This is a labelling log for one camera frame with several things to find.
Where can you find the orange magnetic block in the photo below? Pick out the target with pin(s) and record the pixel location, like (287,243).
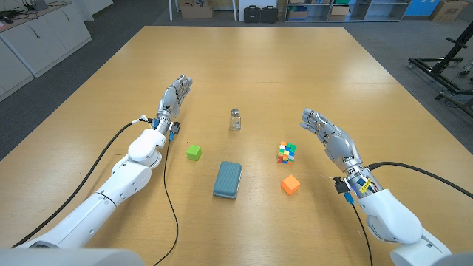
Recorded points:
(290,184)

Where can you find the white shelf unit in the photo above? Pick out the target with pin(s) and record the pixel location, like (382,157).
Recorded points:
(380,19)

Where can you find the white cabinet row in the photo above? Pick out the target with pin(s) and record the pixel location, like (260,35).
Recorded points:
(37,40)

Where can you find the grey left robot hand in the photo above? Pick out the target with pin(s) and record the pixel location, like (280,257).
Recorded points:
(173,98)

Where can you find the blue panel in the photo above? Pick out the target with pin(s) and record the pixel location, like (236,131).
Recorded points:
(421,7)

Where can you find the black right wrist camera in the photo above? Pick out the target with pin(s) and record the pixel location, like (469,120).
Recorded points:
(340,184)

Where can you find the black metal stand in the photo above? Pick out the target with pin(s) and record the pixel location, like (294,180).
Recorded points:
(454,49)

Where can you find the large cardboard box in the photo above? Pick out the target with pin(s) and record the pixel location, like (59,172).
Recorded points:
(196,12)

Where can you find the white table frame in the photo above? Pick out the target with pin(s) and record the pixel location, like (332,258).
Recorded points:
(171,11)

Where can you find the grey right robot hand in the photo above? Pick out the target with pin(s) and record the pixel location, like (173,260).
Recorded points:
(338,144)

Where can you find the multicoloured rubiks cube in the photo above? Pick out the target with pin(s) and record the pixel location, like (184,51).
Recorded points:
(286,153)

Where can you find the printed cardboard box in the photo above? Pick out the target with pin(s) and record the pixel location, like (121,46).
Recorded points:
(449,10)

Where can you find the small cardboard box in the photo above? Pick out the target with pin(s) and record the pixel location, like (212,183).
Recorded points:
(338,13)

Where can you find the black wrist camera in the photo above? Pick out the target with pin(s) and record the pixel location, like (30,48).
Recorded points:
(175,128)
(340,184)

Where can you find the blue-grey sponge block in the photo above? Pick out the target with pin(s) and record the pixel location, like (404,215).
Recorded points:
(227,180)

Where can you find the grey desktop device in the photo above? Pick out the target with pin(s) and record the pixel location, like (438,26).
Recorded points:
(38,4)

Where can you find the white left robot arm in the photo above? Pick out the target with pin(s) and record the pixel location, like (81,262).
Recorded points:
(111,192)

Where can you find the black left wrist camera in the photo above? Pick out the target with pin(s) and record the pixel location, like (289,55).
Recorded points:
(175,128)

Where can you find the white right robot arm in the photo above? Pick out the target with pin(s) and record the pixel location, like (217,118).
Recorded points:
(391,218)

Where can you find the glass salt shaker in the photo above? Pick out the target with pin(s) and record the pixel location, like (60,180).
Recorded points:
(235,121)

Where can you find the black hard case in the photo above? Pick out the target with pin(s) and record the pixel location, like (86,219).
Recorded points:
(269,14)
(252,14)

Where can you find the green magnetic block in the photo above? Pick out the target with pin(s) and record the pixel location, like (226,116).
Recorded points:
(194,152)

